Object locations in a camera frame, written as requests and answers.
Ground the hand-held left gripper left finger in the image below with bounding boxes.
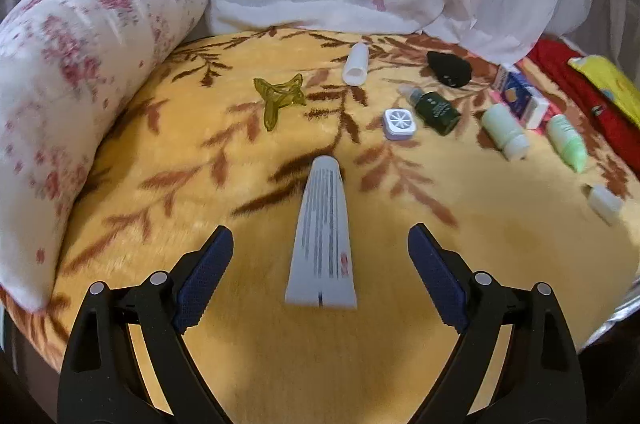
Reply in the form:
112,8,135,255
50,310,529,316
57,225,235,424

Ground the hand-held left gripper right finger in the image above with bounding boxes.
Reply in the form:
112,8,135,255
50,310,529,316
407,224,586,424

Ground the white squeeze tube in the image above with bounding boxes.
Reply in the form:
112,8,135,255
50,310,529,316
285,155,358,310

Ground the yellow leaf-print blanket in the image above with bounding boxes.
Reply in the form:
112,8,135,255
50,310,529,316
0,27,640,424

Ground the white square purple-edged case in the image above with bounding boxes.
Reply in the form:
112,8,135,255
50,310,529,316
382,107,417,140

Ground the pale green white-capped bottle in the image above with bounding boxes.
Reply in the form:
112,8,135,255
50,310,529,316
481,103,531,161

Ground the dark green dropper bottle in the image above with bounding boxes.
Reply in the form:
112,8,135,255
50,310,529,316
398,85,462,136

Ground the yellow-green hair claw clip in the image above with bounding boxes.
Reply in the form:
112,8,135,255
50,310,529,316
253,73,307,133

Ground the light green tube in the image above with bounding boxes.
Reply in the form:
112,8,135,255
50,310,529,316
545,114,588,173

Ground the silver foil sheet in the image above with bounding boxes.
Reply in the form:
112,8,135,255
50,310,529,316
585,274,640,355

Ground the blue and white box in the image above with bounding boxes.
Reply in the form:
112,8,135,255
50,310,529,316
491,65,550,130

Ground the black pouch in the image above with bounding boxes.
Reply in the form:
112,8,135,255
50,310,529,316
426,51,472,88

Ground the small white plastic bottle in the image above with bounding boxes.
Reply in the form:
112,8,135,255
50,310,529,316
342,42,370,86

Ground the floral white bolster pillow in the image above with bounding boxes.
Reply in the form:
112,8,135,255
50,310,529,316
0,0,213,311

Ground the red cloth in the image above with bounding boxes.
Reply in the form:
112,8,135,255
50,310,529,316
525,38,640,177

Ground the yellow packet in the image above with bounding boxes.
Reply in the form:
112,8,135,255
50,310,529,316
567,54,640,127

